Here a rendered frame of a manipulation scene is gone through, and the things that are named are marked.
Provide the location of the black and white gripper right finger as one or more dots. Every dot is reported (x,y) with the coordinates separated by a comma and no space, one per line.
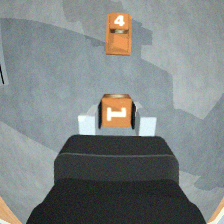
(141,122)

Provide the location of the orange open tray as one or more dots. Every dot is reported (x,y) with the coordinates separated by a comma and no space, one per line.
(118,44)

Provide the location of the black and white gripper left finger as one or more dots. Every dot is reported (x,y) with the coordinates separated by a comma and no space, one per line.
(90,122)

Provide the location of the orange cube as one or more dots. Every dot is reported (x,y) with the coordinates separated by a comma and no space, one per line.
(119,23)
(116,110)

